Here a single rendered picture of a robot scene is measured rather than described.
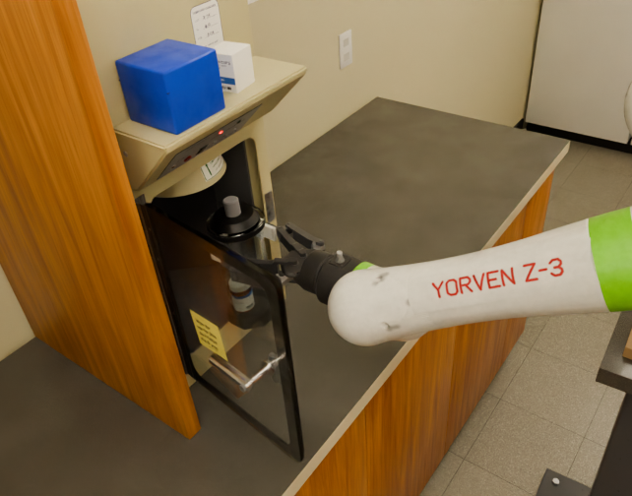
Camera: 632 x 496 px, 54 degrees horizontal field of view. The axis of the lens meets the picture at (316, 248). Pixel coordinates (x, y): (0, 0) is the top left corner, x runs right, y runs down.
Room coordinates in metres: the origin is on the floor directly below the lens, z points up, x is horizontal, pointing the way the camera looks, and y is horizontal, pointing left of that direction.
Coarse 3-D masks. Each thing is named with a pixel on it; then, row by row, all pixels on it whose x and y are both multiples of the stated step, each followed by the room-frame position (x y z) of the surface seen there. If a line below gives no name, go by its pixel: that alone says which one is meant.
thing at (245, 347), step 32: (160, 224) 0.78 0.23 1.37; (160, 256) 0.80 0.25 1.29; (192, 256) 0.73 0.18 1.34; (224, 256) 0.67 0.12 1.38; (192, 288) 0.75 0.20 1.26; (224, 288) 0.68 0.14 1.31; (256, 288) 0.63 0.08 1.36; (192, 320) 0.77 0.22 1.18; (224, 320) 0.69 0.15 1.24; (256, 320) 0.63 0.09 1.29; (192, 352) 0.79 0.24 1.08; (256, 352) 0.64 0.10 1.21; (288, 352) 0.60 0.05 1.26; (224, 384) 0.73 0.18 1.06; (256, 384) 0.66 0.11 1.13; (288, 384) 0.60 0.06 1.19; (256, 416) 0.67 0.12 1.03; (288, 416) 0.61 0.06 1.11; (288, 448) 0.61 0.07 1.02
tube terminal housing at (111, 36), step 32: (96, 0) 0.85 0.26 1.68; (128, 0) 0.89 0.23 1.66; (160, 0) 0.93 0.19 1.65; (192, 0) 0.98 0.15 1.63; (224, 0) 1.03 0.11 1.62; (96, 32) 0.84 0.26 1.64; (128, 32) 0.88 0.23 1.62; (160, 32) 0.92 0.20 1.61; (192, 32) 0.97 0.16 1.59; (224, 32) 1.02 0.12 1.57; (96, 64) 0.83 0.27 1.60; (256, 128) 1.05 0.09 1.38; (192, 160) 0.93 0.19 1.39; (256, 160) 1.08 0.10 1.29; (256, 192) 1.07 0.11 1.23; (192, 384) 0.84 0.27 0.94
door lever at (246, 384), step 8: (216, 360) 0.64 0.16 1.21; (224, 360) 0.64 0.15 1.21; (264, 360) 0.63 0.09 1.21; (216, 368) 0.64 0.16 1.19; (224, 368) 0.63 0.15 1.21; (232, 368) 0.62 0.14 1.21; (264, 368) 0.62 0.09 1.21; (272, 368) 0.62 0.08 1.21; (232, 376) 0.61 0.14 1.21; (240, 376) 0.61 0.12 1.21; (256, 376) 0.61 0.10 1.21; (240, 384) 0.60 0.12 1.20; (248, 384) 0.59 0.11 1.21
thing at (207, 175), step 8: (216, 160) 1.01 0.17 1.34; (224, 160) 1.05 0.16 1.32; (200, 168) 0.97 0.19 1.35; (208, 168) 0.98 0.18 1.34; (216, 168) 0.99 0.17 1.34; (224, 168) 1.02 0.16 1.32; (192, 176) 0.96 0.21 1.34; (200, 176) 0.96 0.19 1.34; (208, 176) 0.97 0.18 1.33; (216, 176) 0.98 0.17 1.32; (176, 184) 0.95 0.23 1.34; (184, 184) 0.95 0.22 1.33; (192, 184) 0.95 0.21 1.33; (200, 184) 0.96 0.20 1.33; (208, 184) 0.96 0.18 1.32; (160, 192) 0.94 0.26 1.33; (168, 192) 0.94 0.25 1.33; (176, 192) 0.94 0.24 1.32; (184, 192) 0.94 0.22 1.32; (192, 192) 0.94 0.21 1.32
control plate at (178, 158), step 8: (248, 112) 0.91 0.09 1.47; (224, 128) 0.88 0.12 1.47; (232, 128) 0.92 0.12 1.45; (240, 128) 0.97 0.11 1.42; (208, 136) 0.84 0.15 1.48; (216, 136) 0.88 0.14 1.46; (200, 144) 0.85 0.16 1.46; (216, 144) 0.93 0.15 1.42; (184, 152) 0.81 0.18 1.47; (192, 152) 0.85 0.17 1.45; (176, 160) 0.82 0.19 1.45; (168, 168) 0.82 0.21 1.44; (160, 176) 0.83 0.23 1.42
